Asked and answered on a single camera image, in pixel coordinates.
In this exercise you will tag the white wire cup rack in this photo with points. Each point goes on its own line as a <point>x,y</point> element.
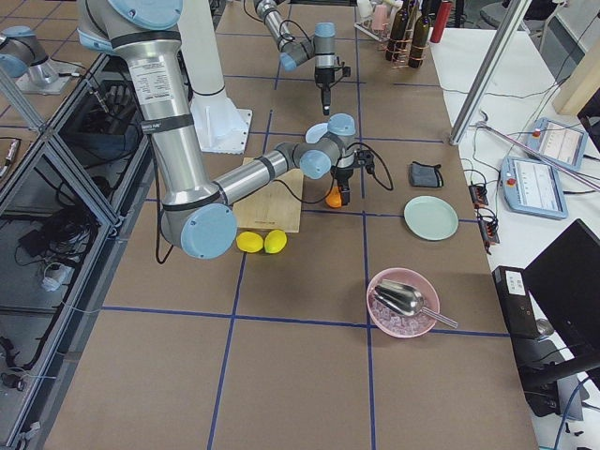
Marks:
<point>364,26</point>

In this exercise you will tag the pink cup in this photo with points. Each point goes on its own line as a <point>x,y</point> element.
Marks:
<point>379,18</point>

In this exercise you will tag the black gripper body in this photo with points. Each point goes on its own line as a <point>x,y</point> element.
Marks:
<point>322,79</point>
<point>342,176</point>

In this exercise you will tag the wooden cutting board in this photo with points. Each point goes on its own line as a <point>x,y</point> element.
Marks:
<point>274,206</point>

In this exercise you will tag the metal ice scoop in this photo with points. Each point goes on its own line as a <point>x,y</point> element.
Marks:
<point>407,301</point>

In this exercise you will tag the pink bowl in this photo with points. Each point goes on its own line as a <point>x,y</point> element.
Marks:
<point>409,277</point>

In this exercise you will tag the white cup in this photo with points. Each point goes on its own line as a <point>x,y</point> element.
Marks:
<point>364,8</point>

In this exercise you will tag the copper wire bottle rack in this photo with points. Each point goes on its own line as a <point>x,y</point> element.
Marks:
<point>403,54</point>

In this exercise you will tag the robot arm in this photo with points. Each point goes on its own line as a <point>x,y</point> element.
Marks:
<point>172,57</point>
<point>295,51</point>

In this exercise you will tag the orange fruit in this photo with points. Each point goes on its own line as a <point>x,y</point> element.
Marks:
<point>333,200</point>

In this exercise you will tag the light green plate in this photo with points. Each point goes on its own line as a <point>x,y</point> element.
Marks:
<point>431,218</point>

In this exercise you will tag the grey folded cloth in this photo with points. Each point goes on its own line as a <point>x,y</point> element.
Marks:
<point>425,176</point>

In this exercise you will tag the yellow lemon near edge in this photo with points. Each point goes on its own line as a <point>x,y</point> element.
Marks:
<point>275,241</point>

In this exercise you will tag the teach pendant tablet far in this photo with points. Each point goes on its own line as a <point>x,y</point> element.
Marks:
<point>565,144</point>

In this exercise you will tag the teach pendant tablet near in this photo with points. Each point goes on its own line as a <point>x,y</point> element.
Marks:
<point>532,188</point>

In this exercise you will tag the aluminium frame post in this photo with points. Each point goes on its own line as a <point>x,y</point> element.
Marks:
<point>498,46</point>

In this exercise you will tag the clear ice cubes pile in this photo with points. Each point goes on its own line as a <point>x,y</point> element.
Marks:
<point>398,324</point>

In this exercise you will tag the black desktop box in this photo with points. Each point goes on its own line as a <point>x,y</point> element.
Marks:
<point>516,303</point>

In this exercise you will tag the dark green wine bottle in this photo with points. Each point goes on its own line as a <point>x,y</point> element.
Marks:
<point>420,36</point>

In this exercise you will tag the yellow lemon by board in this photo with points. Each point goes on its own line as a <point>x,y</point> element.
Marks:
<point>249,242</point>

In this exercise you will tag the teach pendant tablet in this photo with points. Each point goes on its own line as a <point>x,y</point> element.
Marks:
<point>565,144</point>
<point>532,188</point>

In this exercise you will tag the red bottle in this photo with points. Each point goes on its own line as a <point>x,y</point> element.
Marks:
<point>441,20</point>

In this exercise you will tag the black computer monitor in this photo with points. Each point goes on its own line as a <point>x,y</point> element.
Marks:
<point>564,281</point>

